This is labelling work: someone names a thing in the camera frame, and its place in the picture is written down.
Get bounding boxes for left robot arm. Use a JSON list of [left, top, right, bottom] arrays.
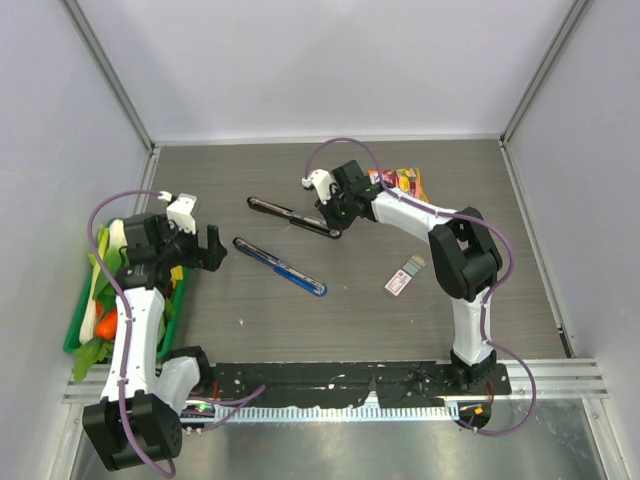
[[83, 213, 227, 471]]

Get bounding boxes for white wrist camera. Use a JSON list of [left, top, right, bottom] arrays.
[[166, 193, 197, 235], [301, 169, 334, 205]]

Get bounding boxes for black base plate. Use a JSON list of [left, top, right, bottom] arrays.
[[212, 361, 512, 409]]

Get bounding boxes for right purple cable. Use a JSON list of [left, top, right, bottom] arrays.
[[304, 137, 539, 436]]

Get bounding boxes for green plastic tray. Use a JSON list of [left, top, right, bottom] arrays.
[[63, 218, 189, 359]]

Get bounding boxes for slotted cable duct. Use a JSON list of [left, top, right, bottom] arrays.
[[179, 403, 460, 422]]

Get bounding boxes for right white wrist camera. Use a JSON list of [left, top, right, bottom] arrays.
[[301, 169, 334, 205]]

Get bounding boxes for toy carrot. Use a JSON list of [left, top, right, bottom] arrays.
[[95, 309, 118, 341]]

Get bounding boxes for purple cable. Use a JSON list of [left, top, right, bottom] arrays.
[[304, 137, 539, 436], [87, 188, 177, 480]]

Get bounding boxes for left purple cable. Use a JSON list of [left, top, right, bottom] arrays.
[[87, 188, 177, 480]]

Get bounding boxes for small staple box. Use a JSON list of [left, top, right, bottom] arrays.
[[384, 255, 426, 297]]

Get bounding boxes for toy bok choy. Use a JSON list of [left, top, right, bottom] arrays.
[[73, 219, 126, 381]]

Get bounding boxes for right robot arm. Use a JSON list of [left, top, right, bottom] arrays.
[[301, 160, 503, 395]]

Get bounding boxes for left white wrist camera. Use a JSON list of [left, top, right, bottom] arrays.
[[166, 193, 197, 235]]

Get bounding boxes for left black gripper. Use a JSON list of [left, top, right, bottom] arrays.
[[156, 215, 226, 272]]

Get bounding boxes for Fox's candy bag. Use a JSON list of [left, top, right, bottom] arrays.
[[368, 168, 429, 203]]

